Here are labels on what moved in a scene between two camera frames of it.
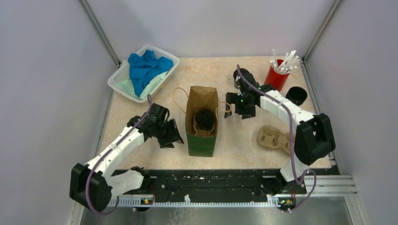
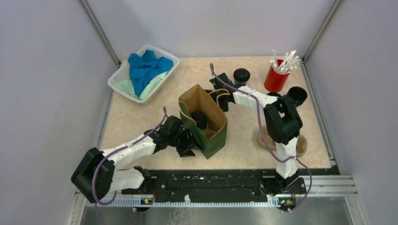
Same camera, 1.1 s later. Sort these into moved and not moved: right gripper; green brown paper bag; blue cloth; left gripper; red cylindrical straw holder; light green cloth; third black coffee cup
Moved: left gripper; right gripper; green brown paper bag
Not moved: light green cloth; red cylindrical straw holder; third black coffee cup; blue cloth
